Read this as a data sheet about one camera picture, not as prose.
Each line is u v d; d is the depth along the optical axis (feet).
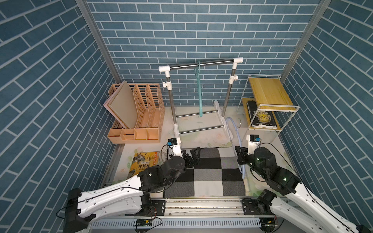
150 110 3.79
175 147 1.99
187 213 2.41
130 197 1.51
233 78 2.69
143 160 2.93
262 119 2.92
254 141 2.02
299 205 1.58
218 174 2.77
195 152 1.97
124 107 3.25
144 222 2.36
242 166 2.19
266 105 2.52
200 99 2.36
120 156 3.06
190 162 1.94
